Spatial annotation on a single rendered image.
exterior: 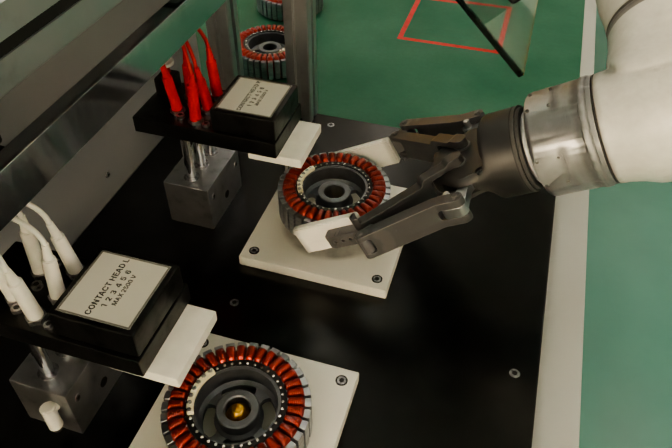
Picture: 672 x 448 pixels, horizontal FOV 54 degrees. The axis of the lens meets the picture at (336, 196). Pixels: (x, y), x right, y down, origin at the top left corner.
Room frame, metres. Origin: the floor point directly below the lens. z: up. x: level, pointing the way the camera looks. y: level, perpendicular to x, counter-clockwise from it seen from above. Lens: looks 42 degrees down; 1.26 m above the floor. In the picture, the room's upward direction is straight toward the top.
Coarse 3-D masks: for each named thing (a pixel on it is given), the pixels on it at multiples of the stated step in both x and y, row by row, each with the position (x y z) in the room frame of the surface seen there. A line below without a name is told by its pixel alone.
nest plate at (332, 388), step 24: (216, 336) 0.35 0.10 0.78; (312, 360) 0.33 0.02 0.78; (312, 384) 0.31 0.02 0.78; (336, 384) 0.31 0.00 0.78; (264, 408) 0.28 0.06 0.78; (312, 408) 0.28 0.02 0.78; (336, 408) 0.28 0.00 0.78; (144, 432) 0.26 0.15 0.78; (312, 432) 0.26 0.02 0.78; (336, 432) 0.26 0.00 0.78
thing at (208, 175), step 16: (192, 144) 0.58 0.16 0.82; (208, 160) 0.55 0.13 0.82; (224, 160) 0.55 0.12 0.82; (176, 176) 0.52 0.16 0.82; (208, 176) 0.52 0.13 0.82; (224, 176) 0.54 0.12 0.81; (240, 176) 0.57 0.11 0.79; (176, 192) 0.51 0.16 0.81; (192, 192) 0.50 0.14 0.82; (208, 192) 0.50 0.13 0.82; (224, 192) 0.53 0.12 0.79; (176, 208) 0.51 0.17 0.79; (192, 208) 0.51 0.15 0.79; (208, 208) 0.50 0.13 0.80; (224, 208) 0.53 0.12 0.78; (208, 224) 0.50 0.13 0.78
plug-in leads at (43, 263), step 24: (24, 216) 0.33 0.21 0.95; (48, 216) 0.32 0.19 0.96; (24, 240) 0.32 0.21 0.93; (0, 264) 0.28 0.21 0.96; (48, 264) 0.30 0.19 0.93; (72, 264) 0.32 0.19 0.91; (0, 288) 0.29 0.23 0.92; (24, 288) 0.28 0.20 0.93; (48, 288) 0.30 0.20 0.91; (24, 312) 0.28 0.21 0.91
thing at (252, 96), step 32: (160, 96) 0.56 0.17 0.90; (224, 96) 0.52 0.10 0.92; (256, 96) 0.52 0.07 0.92; (288, 96) 0.52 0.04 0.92; (160, 128) 0.51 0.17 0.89; (192, 128) 0.50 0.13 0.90; (224, 128) 0.50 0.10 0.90; (256, 128) 0.49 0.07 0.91; (288, 128) 0.51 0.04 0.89; (320, 128) 0.53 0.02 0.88; (192, 160) 0.52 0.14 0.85; (288, 160) 0.48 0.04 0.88
